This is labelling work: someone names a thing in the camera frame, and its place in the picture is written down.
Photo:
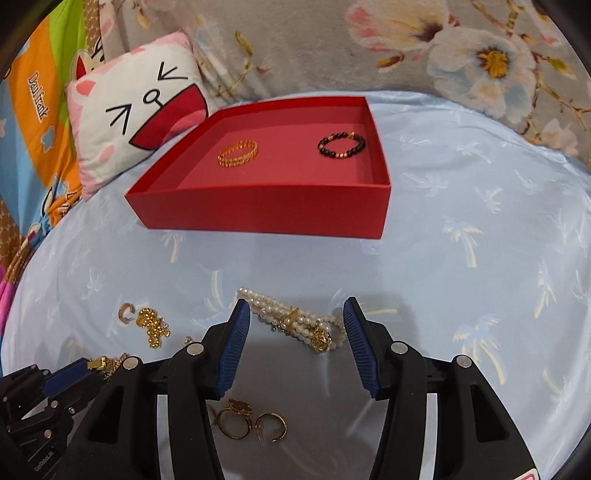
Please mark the red cardboard box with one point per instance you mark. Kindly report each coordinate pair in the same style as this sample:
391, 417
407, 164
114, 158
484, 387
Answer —
277, 214

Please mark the gold hoop earring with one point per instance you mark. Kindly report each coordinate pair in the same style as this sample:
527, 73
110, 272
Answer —
282, 427

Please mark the grey floral blanket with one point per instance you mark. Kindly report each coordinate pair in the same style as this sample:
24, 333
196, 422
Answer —
300, 46

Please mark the white cat face pillow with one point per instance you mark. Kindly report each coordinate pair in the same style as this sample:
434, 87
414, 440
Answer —
138, 92

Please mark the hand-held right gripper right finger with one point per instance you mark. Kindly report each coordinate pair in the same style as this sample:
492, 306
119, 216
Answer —
362, 350

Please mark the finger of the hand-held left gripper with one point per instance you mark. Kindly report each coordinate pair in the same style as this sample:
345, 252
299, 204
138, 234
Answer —
41, 424
69, 374

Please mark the small gold earring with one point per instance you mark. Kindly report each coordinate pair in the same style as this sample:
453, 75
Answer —
188, 342

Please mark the gold bangle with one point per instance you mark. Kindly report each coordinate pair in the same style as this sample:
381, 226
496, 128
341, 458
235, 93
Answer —
236, 162

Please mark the colourful cartoon blanket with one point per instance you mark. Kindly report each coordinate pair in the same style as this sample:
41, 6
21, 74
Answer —
41, 138

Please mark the gold ear cuff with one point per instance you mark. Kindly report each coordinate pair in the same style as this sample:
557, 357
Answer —
123, 316

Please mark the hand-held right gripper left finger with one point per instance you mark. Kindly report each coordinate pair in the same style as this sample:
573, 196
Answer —
233, 350

